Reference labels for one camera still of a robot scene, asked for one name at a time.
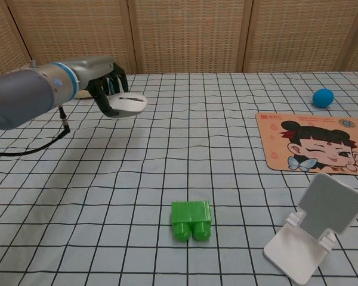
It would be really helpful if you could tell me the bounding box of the white computer mouse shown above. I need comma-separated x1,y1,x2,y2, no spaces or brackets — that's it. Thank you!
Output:
107,92,149,119

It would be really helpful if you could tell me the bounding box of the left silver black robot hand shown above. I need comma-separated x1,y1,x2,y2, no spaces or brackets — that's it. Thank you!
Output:
73,55,130,119

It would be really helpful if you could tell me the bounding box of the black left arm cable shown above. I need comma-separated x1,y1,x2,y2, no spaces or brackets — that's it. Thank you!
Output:
0,104,73,156

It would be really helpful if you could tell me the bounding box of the light blue checked tablecloth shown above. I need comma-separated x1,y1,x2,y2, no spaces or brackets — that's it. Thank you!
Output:
0,70,358,286

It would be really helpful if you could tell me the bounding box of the blue ball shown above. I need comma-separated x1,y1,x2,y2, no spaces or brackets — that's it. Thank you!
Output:
312,88,335,108

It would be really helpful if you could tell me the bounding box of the white grey phone stand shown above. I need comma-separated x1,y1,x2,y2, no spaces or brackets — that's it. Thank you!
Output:
263,172,358,284

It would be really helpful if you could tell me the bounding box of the green toy building block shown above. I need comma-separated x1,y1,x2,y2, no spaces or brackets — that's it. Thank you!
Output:
171,200,213,243

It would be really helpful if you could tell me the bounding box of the cartoon girl mouse pad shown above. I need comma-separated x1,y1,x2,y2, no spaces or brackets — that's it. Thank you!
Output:
255,111,358,176

